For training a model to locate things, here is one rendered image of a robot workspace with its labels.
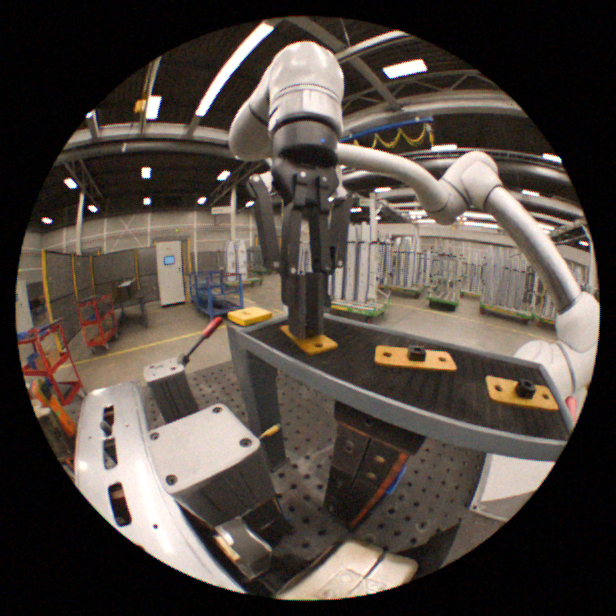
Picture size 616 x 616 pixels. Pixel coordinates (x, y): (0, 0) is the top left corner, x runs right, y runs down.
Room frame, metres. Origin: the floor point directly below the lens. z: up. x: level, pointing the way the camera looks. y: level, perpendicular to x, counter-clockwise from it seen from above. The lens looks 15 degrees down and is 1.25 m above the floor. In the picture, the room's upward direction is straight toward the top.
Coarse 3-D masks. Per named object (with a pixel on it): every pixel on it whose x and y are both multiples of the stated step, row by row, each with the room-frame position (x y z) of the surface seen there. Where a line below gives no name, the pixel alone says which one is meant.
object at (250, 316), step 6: (234, 312) 0.32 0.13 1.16; (240, 312) 0.32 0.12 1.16; (246, 312) 0.32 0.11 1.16; (252, 312) 0.32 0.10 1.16; (258, 312) 0.32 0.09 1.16; (264, 312) 0.32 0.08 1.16; (270, 312) 0.32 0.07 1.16; (234, 318) 0.30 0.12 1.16; (240, 318) 0.29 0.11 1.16; (246, 318) 0.29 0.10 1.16; (252, 318) 0.29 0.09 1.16; (258, 318) 0.30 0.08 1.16; (264, 318) 0.31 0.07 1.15; (270, 318) 0.32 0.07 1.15; (240, 324) 0.29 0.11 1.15; (246, 324) 0.28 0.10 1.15; (252, 324) 0.31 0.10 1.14
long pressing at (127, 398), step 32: (128, 384) 0.24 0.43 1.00; (96, 416) 0.11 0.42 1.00; (128, 416) 0.15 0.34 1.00; (96, 448) 0.05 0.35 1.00; (128, 448) 0.09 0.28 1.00; (96, 480) 0.00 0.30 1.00; (128, 480) 0.04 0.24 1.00; (160, 512) 0.02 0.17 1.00; (160, 544) -0.02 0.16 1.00; (192, 544) 0.00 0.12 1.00; (224, 576) -0.03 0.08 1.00
